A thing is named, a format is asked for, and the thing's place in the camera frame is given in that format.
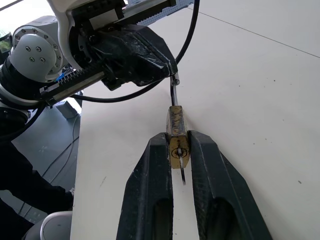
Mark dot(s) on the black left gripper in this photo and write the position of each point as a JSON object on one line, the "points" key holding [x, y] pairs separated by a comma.
{"points": [[85, 40]]}

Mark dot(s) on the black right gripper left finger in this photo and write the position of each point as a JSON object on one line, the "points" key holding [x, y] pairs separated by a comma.
{"points": [[146, 190]]}

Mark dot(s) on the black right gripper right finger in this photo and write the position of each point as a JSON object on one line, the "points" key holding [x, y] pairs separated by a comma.
{"points": [[215, 190]]}

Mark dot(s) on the silver padlock key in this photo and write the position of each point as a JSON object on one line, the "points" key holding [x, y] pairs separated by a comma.
{"points": [[183, 172]]}

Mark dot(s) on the brass padlock with steel shackle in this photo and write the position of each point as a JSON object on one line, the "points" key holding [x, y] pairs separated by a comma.
{"points": [[176, 121]]}

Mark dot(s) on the grey perforated panel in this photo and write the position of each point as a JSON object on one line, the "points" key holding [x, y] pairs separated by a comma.
{"points": [[160, 11]]}

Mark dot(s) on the small grey box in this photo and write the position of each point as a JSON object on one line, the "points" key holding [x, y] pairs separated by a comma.
{"points": [[66, 108]]}

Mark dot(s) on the silver and black robot body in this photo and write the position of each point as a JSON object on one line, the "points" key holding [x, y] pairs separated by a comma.
{"points": [[30, 180]]}

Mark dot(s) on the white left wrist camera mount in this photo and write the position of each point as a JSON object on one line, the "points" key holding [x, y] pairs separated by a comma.
{"points": [[62, 32]]}

